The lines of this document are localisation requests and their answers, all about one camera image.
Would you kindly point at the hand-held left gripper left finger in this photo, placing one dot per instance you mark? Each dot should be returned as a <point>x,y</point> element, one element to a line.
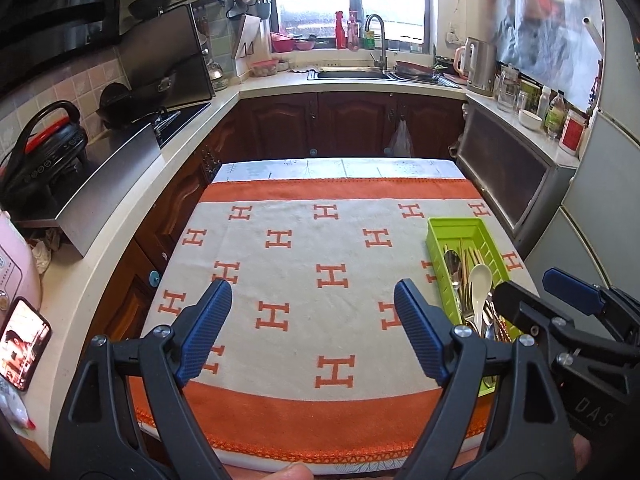
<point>205,330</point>

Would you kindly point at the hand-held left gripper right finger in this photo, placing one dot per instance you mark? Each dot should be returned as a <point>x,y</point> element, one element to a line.
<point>420,330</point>

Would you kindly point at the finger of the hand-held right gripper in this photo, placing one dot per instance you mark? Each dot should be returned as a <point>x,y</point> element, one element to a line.
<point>570,287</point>
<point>520,305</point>

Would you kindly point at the white ceramic spoon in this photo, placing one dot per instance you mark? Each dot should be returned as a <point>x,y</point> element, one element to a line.
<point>480,285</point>

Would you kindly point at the brown wooden chopstick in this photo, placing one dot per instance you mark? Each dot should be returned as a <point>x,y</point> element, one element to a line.
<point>466,270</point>

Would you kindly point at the large metal spoon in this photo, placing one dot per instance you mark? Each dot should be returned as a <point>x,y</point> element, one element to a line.
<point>451,261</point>

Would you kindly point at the green plastic utensil tray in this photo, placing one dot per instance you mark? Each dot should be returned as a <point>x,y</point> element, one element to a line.
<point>440,232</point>

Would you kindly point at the person's right hand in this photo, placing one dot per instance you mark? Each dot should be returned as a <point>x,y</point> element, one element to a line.
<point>584,451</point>

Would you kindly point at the person's left hand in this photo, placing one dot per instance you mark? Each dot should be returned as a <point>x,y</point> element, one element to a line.
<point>292,472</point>

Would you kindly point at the grey refrigerator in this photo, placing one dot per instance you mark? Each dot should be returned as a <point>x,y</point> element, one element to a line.
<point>605,195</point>

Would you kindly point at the orange and white printed blanket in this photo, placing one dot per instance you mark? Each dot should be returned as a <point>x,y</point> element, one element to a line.
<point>300,240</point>

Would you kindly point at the red and white container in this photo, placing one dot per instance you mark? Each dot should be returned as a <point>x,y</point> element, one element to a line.
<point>572,135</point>

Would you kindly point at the folded steel panel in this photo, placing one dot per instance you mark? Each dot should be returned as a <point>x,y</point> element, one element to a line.
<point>115,185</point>

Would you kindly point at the clear plastic bottle green label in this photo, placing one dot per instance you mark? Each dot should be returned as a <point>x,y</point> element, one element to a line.
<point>555,117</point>

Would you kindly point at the white bowl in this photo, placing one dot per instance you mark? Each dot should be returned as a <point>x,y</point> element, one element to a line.
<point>530,120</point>

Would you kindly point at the crumpled white plastic bag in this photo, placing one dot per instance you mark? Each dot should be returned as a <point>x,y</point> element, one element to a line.
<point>45,252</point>

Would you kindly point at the smartphone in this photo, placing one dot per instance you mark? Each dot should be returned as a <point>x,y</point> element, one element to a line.
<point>22,345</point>

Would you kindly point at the white capped bottle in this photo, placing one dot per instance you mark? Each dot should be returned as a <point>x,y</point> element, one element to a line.
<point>544,102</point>

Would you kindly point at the hanging clear plastic bag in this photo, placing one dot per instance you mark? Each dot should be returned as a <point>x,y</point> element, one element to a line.
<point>400,141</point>

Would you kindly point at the green label jar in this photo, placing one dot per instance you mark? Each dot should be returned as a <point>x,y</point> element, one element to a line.
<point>528,97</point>

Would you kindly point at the pink rice cooker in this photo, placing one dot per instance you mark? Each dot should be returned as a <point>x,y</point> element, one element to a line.
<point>15,265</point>

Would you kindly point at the white plastic packet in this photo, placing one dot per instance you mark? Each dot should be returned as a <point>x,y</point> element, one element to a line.
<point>15,405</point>

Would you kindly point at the clear glass jar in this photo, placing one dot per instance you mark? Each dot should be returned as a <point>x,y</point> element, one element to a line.
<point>506,90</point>

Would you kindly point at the black gas stove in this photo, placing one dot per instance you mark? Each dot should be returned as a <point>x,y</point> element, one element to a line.
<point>185,117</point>

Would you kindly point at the brown wooden kitchen cabinets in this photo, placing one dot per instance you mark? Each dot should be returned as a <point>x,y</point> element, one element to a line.
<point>350,120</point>

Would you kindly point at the black pressure cooker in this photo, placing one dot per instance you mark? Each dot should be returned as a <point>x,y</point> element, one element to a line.
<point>45,155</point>

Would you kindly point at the black frying pan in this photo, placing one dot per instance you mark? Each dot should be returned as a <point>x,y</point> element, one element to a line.
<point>125,105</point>

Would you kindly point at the steel electric kettle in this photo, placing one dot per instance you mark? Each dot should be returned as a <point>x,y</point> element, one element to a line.
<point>480,65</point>

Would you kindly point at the steel teapot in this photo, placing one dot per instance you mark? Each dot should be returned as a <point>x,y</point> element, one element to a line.
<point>216,76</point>

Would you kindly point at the red pan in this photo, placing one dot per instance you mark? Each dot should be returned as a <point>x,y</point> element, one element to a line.
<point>415,70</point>

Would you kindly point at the clear plastic sheet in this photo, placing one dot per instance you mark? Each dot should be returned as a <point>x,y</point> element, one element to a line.
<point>545,30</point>

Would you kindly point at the steel kitchen sink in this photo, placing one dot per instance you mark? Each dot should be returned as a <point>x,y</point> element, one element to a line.
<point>350,73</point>

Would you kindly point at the food container red lid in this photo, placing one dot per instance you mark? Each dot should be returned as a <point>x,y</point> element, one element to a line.
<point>264,68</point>

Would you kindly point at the steel sink faucet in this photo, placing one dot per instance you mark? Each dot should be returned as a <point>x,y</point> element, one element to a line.
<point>382,40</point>

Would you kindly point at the pink plastic basin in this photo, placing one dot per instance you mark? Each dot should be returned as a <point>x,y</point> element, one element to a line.
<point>282,42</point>

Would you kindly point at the white cutting board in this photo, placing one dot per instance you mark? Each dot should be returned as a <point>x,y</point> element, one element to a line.
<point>247,35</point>

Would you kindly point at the red bowl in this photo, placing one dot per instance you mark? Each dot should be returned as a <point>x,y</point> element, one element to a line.
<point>306,43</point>

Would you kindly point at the pink bottle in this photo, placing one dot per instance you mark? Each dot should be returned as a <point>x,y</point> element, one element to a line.
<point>353,32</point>

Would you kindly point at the red bottle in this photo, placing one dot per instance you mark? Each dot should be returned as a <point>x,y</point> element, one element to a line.
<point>340,32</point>

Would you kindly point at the black range hood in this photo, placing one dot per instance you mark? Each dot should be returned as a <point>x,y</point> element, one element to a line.
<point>50,20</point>

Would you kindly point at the white wall socket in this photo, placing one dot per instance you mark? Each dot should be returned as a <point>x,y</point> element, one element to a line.
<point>453,38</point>

